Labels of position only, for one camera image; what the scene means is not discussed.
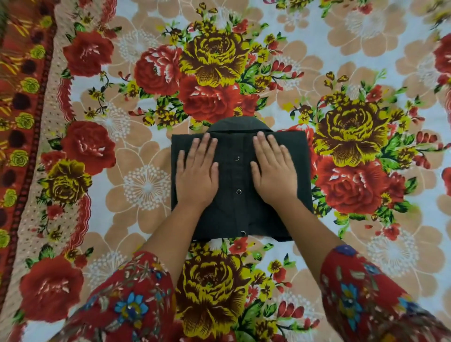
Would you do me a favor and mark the person's right hand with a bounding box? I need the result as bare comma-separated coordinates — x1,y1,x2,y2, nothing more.
250,131,299,209

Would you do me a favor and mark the person's left hand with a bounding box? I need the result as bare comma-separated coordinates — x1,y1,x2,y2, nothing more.
175,133,220,209

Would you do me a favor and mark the dark green shirt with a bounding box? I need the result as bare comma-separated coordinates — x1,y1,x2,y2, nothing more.
171,116,314,243

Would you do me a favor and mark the person's right forearm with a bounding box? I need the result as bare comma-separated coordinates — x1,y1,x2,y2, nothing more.
271,202,346,282

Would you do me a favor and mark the person's left forearm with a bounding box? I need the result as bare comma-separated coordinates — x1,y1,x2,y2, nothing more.
139,202,206,288

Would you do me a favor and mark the floral printed bedsheet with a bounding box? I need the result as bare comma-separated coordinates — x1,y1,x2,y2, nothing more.
0,0,451,342

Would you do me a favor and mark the red floral embroidered garment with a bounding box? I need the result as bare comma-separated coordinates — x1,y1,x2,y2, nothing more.
49,244,451,342

